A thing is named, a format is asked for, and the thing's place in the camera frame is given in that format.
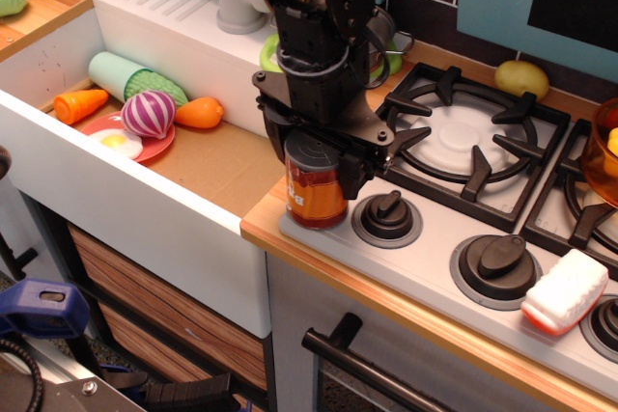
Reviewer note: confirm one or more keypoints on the white toy sink basin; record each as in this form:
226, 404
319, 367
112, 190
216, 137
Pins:
178, 214

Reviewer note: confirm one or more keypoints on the orange toy carrot right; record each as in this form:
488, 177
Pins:
203, 112

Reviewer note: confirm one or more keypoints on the orange toy carrot left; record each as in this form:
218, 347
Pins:
72, 107

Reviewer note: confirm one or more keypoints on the black oven door handle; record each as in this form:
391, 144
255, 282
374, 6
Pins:
335, 350

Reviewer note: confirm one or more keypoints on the orange toy carrot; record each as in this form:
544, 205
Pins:
72, 107
203, 112

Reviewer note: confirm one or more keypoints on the black ribbed clamp handle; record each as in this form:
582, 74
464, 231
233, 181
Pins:
210, 394

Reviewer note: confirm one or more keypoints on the stainless steel pot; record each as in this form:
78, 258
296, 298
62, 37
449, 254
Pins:
386, 28

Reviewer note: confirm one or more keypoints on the black stove knob right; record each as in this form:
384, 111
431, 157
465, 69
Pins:
599, 327

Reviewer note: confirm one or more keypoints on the black burner grate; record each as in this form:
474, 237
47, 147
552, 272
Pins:
566, 215
470, 147

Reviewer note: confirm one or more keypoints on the black burner grate right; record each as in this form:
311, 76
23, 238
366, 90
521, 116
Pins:
566, 215

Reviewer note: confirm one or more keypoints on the green plastic tray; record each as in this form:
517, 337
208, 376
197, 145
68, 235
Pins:
268, 59

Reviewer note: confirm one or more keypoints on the white and red toy food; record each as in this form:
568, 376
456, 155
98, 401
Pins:
563, 296

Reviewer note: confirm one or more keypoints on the green toy lettuce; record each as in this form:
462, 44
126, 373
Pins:
147, 80

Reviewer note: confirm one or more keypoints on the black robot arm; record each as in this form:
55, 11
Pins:
324, 56

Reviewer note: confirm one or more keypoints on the orange transparent bowl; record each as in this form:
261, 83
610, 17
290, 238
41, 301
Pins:
599, 158

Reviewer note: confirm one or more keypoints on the red plate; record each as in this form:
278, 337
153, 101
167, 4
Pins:
152, 147

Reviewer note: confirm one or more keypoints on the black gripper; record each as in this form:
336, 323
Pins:
330, 105

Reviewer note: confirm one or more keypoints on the orange soup can grey lid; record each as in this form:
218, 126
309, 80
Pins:
314, 195

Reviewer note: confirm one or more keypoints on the yellow toy potato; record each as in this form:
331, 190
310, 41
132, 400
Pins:
519, 77

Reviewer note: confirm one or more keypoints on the mint green cup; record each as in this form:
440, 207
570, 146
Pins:
112, 72

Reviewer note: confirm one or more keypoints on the toy fried egg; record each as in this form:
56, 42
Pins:
120, 141

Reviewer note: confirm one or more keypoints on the black stove knob left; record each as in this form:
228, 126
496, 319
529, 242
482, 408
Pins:
387, 221

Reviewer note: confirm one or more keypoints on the grey stove top panel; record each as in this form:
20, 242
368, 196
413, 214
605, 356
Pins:
421, 271

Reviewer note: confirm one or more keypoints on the blue clamp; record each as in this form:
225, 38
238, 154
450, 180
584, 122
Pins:
43, 310

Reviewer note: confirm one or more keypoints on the purple striped toy onion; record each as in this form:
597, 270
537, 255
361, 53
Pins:
149, 114

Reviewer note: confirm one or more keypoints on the black stove knob middle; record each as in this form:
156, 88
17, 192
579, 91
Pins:
495, 271

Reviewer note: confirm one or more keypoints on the black burner grate left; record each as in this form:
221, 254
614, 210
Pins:
470, 147

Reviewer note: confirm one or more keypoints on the black stove knob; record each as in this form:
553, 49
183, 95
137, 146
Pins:
599, 327
495, 271
387, 221

